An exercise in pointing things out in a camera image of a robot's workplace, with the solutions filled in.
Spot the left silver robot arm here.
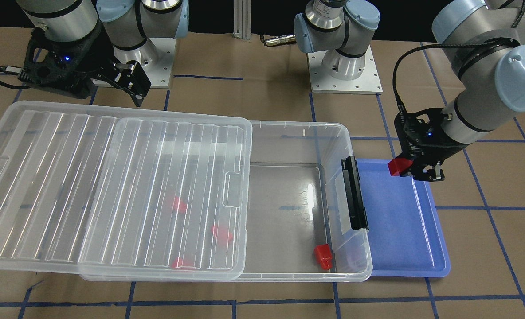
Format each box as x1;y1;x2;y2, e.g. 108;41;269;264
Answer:
388;0;525;182

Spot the red block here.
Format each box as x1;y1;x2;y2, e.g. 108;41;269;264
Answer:
211;224;234;247
170;258;197;270
388;157;413;176
169;196;188;214
313;244;333;271

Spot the clear plastic storage box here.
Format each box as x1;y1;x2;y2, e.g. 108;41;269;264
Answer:
78;114;372;282

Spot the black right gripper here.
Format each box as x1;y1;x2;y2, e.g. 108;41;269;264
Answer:
18;22;151;108

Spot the red block under lid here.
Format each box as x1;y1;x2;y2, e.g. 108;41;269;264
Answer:
211;224;234;247
169;196;188;214
170;258;197;270

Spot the silver cylinder connector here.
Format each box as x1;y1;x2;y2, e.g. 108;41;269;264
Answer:
260;34;297;48

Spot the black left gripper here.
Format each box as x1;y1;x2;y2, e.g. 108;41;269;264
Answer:
394;108;462;182

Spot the aluminium frame post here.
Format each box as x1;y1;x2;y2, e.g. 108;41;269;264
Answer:
232;0;252;42

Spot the black box latch handle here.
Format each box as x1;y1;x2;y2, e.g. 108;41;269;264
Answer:
340;156;369;230

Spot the clear plastic box lid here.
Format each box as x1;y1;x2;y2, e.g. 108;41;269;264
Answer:
0;101;253;281

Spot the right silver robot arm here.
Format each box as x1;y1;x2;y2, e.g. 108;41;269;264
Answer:
17;0;189;107

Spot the blue plastic tray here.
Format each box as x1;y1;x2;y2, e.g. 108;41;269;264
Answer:
357;158;451;277

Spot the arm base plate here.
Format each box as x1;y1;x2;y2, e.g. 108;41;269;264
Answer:
307;46;384;95
113;38;177;89

